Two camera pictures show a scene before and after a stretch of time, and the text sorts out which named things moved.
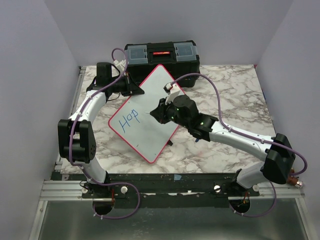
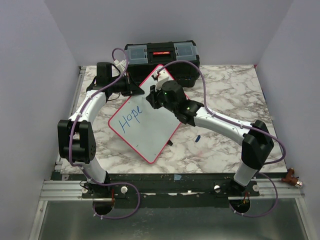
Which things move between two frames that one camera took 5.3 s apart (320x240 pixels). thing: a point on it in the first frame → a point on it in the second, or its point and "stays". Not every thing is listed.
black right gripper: [159, 113] → [151, 98]
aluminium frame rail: [74, 104] stays
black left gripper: [132, 88] stays
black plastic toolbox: [181, 58] stays
